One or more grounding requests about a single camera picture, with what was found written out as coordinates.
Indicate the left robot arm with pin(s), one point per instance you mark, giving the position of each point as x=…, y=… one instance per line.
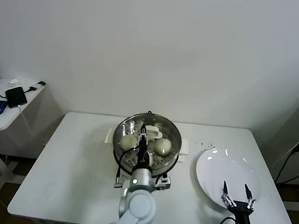
x=140, y=209

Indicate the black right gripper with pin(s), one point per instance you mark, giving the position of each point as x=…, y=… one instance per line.
x=242, y=211

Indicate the white round plate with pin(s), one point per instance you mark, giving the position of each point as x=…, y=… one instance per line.
x=226, y=167

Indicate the small white case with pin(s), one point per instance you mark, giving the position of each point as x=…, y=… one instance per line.
x=14, y=81

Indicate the black smartphone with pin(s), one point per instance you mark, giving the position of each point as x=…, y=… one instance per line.
x=16, y=97

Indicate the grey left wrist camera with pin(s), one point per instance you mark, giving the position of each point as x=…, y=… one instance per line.
x=162, y=182

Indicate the black white usb adapter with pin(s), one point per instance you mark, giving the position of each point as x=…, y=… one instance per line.
x=41, y=83

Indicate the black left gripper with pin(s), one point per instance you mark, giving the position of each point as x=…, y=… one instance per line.
x=142, y=155

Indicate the stainless steel steamer basket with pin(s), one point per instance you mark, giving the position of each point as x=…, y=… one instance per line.
x=186, y=146

